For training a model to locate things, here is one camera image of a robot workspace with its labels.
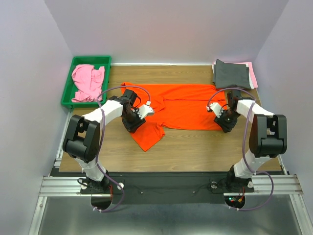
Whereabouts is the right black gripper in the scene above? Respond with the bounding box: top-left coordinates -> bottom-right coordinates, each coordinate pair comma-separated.
213,109 -> 240,133

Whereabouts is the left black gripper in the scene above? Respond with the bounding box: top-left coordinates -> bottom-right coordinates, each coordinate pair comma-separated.
122,108 -> 146,134

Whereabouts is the orange t shirt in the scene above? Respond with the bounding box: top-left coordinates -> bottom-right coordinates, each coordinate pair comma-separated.
121,82 -> 226,151

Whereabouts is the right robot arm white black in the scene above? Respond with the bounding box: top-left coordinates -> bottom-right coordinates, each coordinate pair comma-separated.
207,89 -> 287,192

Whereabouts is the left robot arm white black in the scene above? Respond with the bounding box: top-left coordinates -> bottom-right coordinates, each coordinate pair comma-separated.
62,89 -> 154,193

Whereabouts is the dark grey folded t shirt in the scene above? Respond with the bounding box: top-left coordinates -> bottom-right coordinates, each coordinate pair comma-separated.
213,59 -> 251,89

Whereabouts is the pink folded t shirt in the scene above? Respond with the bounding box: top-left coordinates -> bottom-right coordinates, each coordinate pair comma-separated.
246,62 -> 258,89

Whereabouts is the pink crumpled t shirt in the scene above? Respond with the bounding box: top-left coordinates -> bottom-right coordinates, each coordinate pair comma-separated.
71,64 -> 105,103

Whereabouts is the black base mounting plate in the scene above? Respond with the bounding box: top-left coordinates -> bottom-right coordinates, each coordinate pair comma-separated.
80,172 -> 254,205

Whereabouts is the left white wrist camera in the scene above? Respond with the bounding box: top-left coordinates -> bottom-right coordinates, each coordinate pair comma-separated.
137,104 -> 154,119

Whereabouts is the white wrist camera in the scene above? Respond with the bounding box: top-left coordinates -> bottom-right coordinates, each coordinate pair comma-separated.
137,104 -> 154,119
206,102 -> 222,118

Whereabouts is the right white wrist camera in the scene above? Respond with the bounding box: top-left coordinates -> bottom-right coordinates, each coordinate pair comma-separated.
206,102 -> 222,118

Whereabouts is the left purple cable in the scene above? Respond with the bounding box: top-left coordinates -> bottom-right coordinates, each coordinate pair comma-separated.
92,86 -> 152,213

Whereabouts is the aluminium rail frame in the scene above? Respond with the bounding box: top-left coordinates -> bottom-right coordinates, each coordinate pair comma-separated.
30,119 -> 313,235

